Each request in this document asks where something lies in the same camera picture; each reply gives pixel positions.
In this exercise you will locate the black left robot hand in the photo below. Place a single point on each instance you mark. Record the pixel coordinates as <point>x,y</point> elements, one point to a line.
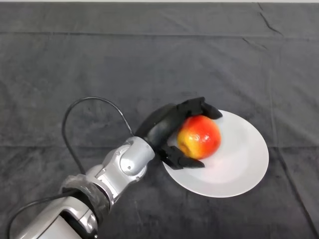
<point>164,124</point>

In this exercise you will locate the red and yellow apple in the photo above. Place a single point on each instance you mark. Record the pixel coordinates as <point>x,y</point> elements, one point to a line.
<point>202,137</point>

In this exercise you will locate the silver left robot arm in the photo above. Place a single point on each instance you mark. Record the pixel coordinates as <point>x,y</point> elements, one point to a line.
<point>82,194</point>

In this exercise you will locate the white round plate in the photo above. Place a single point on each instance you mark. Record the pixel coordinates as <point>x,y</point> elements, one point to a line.
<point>231,174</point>

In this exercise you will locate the black table cloth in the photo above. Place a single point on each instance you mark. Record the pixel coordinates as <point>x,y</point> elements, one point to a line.
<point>124,62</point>

